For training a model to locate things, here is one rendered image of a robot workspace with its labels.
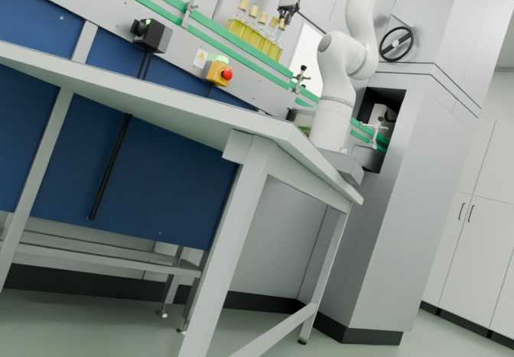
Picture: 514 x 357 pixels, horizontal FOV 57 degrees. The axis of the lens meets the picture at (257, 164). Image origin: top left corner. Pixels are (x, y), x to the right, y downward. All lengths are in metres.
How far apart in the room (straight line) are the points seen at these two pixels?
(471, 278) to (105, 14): 4.49
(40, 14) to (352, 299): 1.96
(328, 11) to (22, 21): 1.61
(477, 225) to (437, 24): 2.91
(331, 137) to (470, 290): 3.88
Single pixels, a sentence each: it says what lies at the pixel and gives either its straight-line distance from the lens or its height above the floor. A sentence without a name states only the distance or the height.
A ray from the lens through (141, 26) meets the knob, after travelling 1.53.
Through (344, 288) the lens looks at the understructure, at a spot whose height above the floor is 0.27.
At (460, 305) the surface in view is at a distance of 5.34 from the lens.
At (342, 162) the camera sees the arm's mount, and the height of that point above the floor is 0.78.
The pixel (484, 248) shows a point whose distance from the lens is 5.31.
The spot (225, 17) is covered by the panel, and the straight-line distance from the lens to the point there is 2.12.
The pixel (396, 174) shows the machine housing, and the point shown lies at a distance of 2.62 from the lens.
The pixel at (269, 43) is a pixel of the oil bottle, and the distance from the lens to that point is 2.08.
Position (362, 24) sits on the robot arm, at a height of 1.28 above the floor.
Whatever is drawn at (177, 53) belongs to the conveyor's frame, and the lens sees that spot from 1.66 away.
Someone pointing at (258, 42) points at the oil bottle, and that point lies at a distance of 2.05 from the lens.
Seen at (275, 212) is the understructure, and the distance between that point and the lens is 2.51.
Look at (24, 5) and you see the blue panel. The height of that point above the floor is 0.88.
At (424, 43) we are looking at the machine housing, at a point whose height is 1.68.
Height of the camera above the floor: 0.61
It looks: 3 degrees up
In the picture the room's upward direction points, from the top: 19 degrees clockwise
